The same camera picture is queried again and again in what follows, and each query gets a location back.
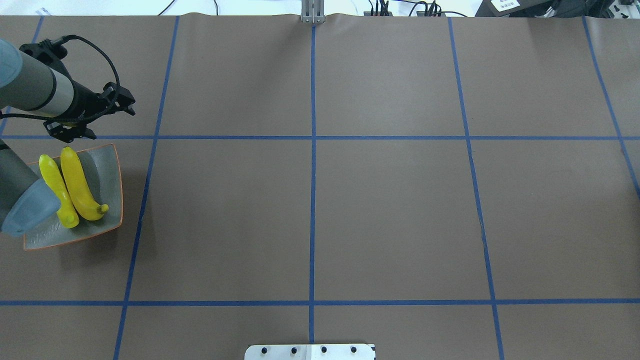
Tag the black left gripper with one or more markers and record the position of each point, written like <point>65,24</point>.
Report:
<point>86,105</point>

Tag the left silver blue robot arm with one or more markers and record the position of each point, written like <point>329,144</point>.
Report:
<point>36,85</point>

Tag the grey square plate orange rim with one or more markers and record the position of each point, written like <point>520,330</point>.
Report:
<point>102,171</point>

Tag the black box white label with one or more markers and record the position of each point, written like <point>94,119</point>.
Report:
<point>512,8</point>

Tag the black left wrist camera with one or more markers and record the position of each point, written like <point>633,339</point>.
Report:
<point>68,132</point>

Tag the aluminium frame post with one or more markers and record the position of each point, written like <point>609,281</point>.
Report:
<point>313,12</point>

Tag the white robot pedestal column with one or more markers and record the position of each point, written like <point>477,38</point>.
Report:
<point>327,351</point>

